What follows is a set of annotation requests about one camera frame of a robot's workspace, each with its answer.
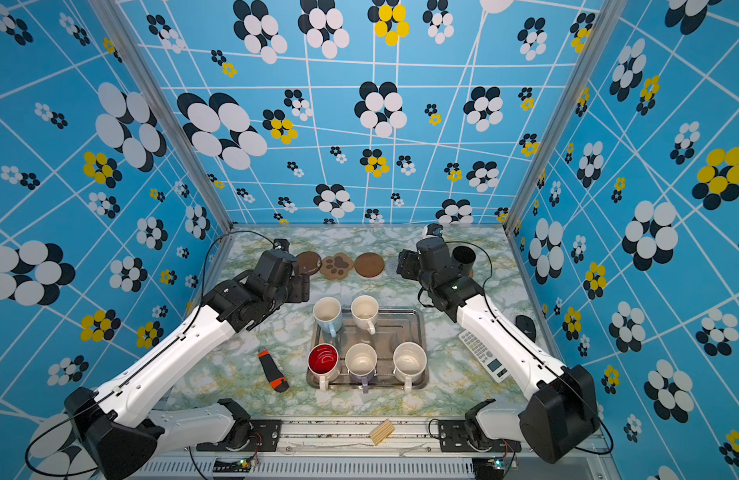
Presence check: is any black mug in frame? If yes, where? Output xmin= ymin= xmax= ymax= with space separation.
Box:
xmin=451 ymin=245 xmax=477 ymax=277

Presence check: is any purple mug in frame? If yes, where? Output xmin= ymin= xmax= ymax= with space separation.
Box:
xmin=345 ymin=344 xmax=377 ymax=394

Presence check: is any metal tray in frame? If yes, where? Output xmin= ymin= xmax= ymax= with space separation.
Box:
xmin=309 ymin=306 xmax=427 ymax=390

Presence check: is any cork paw print coaster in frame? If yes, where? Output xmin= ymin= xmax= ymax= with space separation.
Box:
xmin=320 ymin=252 xmax=355 ymax=280

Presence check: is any black computer mouse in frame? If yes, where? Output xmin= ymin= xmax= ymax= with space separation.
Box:
xmin=515 ymin=314 xmax=537 ymax=342

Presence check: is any aluminium front rail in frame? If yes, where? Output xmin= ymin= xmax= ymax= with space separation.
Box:
xmin=134 ymin=417 xmax=619 ymax=479

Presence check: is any white mug front right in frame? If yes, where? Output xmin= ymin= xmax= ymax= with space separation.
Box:
xmin=393 ymin=342 xmax=427 ymax=394

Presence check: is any light blue mug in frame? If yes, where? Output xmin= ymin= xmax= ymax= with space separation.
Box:
xmin=313 ymin=297 xmax=344 ymax=339

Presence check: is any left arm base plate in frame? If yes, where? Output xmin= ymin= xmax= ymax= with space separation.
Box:
xmin=196 ymin=419 xmax=283 ymax=453

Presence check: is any white mug back row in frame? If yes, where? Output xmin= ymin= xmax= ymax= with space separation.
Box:
xmin=351 ymin=295 xmax=379 ymax=335

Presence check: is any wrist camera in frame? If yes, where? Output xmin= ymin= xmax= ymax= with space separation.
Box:
xmin=274 ymin=238 xmax=291 ymax=251
xmin=425 ymin=223 xmax=443 ymax=237

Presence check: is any brown wooden round coaster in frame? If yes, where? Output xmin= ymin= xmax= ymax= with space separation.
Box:
xmin=354 ymin=252 xmax=385 ymax=278

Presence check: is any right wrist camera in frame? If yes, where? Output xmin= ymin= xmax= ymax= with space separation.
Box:
xmin=425 ymin=223 xmax=443 ymax=237

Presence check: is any dark brown round coaster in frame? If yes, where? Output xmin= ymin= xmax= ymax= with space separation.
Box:
xmin=296 ymin=251 xmax=323 ymax=276

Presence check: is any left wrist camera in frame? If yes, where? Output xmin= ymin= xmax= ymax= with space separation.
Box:
xmin=274 ymin=238 xmax=291 ymax=251

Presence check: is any small wooden block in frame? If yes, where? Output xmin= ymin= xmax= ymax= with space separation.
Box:
xmin=369 ymin=419 xmax=395 ymax=446

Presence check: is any red interior mug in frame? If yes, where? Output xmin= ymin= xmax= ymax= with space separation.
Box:
xmin=308 ymin=343 xmax=341 ymax=391

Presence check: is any white calculator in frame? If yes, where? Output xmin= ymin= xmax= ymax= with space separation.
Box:
xmin=459 ymin=330 xmax=509 ymax=383

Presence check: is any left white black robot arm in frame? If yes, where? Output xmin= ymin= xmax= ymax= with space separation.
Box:
xmin=65 ymin=249 xmax=310 ymax=479

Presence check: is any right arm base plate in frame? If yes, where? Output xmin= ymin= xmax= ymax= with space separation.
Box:
xmin=433 ymin=420 xmax=523 ymax=455

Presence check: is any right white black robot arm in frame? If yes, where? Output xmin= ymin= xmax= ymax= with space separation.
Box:
xmin=397 ymin=235 xmax=603 ymax=464

